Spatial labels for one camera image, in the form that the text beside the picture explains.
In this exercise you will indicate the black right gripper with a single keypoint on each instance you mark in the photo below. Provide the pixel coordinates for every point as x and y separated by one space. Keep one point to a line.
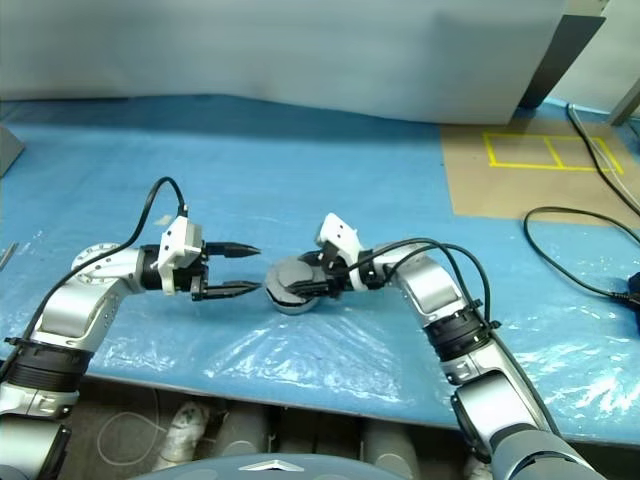
341 280

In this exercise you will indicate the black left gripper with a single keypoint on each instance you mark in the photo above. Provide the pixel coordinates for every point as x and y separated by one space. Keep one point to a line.
199 280

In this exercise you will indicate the grey round disc object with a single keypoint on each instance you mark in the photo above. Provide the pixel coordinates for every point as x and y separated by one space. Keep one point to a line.
287 272

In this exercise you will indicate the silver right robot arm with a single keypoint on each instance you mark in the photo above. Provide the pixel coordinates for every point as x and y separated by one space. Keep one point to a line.
435 295

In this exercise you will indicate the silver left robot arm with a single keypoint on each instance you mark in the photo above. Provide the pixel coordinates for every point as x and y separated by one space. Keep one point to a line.
75 310

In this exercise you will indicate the clear plastic film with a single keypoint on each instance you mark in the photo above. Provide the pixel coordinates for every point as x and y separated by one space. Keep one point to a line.
310 350

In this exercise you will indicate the blue table mat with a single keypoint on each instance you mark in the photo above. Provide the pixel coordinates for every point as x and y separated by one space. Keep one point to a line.
300 170

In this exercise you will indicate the grey rounded cylinder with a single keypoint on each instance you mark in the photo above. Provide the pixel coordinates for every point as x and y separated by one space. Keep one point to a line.
390 450
242 430

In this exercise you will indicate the white wrapped rounded shape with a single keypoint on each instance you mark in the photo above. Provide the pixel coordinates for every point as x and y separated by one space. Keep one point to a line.
182 435

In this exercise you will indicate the brown cardboard sheet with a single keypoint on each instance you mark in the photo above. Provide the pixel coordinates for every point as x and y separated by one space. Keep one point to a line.
470 180

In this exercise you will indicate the grey robot torso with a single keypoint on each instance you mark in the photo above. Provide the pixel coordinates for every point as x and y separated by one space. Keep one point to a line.
270 470

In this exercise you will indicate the white backdrop board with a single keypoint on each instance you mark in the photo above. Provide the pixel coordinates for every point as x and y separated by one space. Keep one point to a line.
300 50

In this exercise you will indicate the thin metal tool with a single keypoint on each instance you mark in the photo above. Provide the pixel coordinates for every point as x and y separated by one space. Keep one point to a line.
9 255

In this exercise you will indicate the grey metal box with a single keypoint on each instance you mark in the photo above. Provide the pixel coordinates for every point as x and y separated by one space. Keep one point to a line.
7 150

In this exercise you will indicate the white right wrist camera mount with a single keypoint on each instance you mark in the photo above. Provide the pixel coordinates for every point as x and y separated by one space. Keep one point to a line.
340 232

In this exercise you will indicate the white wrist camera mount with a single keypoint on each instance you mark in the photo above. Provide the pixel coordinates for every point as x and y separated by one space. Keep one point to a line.
340 232
175 250

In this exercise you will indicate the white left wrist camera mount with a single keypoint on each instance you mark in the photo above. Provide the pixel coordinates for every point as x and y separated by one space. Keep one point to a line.
175 250

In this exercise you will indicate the dark grey post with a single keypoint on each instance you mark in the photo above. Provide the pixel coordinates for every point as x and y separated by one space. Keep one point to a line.
562 60

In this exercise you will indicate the light grey post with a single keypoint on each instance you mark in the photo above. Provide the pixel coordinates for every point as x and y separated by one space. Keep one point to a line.
627 102

